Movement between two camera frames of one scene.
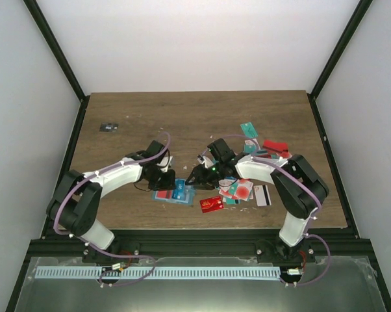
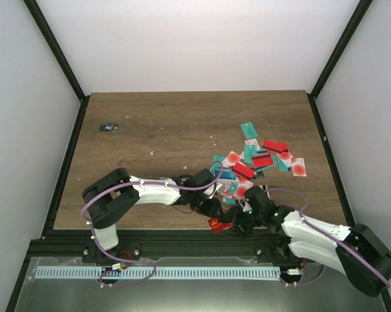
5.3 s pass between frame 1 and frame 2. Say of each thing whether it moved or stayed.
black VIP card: stayed
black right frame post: stayed
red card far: stayed
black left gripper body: moved
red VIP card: moved
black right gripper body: moved
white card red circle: stayed
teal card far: stayed
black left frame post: stayed
